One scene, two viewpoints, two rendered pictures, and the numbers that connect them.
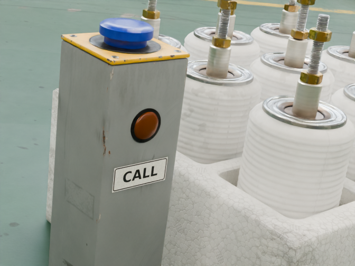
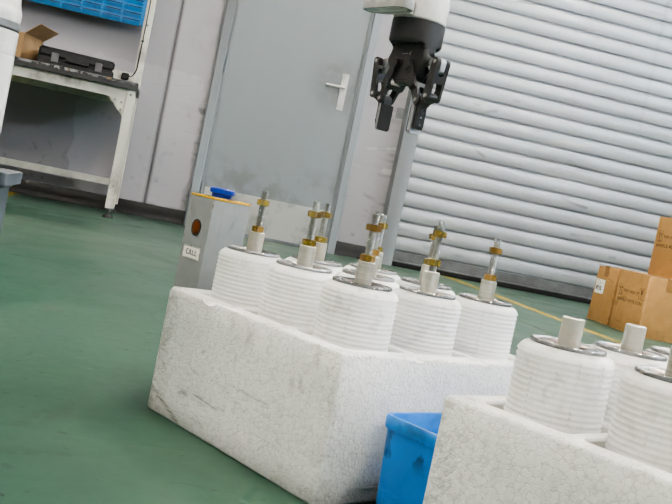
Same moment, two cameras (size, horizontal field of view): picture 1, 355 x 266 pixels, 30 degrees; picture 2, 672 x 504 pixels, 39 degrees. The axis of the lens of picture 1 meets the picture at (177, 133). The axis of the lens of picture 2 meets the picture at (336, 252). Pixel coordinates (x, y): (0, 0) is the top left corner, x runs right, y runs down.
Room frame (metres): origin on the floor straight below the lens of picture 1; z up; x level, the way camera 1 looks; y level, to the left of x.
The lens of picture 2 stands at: (0.69, -1.46, 0.35)
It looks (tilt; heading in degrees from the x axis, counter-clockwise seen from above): 3 degrees down; 91
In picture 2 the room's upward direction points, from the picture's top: 12 degrees clockwise
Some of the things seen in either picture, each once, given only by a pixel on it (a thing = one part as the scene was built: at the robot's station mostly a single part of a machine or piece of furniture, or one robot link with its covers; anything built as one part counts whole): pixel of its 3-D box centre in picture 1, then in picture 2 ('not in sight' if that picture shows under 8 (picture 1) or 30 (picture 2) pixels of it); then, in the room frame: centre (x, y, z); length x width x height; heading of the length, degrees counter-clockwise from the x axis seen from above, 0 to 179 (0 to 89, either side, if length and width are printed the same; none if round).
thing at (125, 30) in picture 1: (125, 36); (221, 194); (0.48, 0.05, 0.32); 0.04 x 0.04 x 0.02
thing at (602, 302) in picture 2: not in sight; (628, 298); (2.20, 3.59, 0.15); 0.30 x 0.24 x 0.30; 11
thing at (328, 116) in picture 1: (304, 112); (253, 252); (0.56, -0.11, 0.25); 0.08 x 0.08 x 0.01
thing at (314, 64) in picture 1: (315, 57); (260, 216); (0.56, -0.11, 0.30); 0.01 x 0.01 x 0.08
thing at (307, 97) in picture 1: (306, 99); (255, 243); (0.56, -0.11, 0.26); 0.02 x 0.02 x 0.03
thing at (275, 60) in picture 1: (293, 64); (368, 276); (0.73, -0.12, 0.25); 0.08 x 0.08 x 0.01
